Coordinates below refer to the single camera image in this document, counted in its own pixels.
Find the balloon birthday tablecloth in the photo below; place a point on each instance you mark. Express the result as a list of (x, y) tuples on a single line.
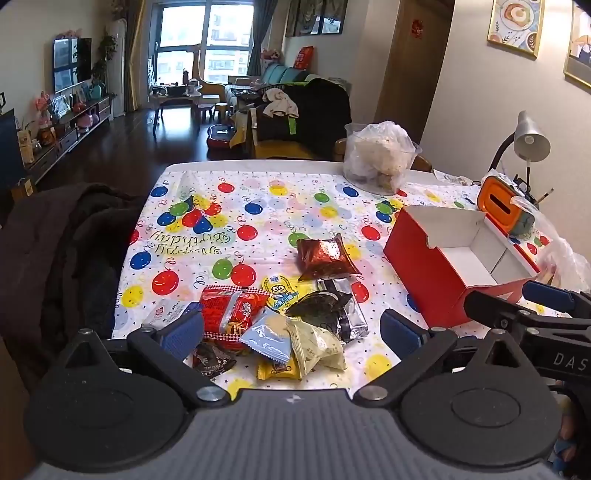
[(201, 227)]

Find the orange green tissue box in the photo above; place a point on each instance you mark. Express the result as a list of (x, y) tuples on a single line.
[(494, 199)]

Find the white blue snack packet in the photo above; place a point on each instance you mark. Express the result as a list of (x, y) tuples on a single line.
[(166, 312)]

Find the dark sofa with clothes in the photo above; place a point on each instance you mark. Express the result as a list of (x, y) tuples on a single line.
[(302, 116)]

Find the clear container with bagged snacks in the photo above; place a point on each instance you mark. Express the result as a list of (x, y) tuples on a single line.
[(378, 156)]

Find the light blue snack packet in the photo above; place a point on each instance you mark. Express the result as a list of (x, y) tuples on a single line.
[(269, 336)]

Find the window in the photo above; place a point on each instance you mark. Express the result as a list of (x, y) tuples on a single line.
[(208, 40)]

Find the framed food picture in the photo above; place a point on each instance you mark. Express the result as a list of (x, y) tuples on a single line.
[(517, 25)]

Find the pencil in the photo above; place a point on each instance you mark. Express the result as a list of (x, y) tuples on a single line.
[(544, 196)]

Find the grey desk lamp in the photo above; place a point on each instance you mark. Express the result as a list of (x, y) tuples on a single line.
[(529, 144)]

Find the yellow small snack packet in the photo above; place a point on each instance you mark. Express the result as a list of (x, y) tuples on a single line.
[(268, 369)]

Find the red checkered snack bag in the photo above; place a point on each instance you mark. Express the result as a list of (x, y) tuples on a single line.
[(228, 312)]

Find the brown foil snack bag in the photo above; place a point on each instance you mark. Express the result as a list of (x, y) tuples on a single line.
[(324, 259)]

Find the silver foil snack packet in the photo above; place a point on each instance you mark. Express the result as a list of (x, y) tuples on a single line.
[(351, 323)]

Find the yellow minion snack pouch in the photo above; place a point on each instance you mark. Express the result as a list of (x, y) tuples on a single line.
[(285, 291)]

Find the dark jacket on chair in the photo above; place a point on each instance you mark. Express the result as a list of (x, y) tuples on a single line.
[(62, 252)]

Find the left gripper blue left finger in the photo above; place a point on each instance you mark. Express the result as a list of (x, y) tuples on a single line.
[(184, 334)]

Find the dark brown chocolate packet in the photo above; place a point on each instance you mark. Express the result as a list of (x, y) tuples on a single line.
[(211, 360)]

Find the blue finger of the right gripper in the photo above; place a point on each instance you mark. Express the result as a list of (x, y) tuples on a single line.
[(493, 312), (555, 298)]

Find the tv console shelf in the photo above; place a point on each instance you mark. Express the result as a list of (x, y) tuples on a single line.
[(73, 128)]

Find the red white cardboard box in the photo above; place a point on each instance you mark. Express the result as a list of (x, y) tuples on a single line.
[(443, 254)]

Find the cream yellow snack packet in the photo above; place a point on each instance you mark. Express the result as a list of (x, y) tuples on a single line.
[(313, 346)]

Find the clear plastic bag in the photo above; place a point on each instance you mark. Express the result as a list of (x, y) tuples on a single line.
[(560, 266)]

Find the black snack packet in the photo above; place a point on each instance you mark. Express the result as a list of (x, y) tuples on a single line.
[(321, 308)]

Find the wall television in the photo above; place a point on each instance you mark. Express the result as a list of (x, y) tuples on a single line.
[(71, 62)]

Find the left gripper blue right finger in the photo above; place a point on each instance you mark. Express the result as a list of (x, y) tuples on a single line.
[(401, 335)]

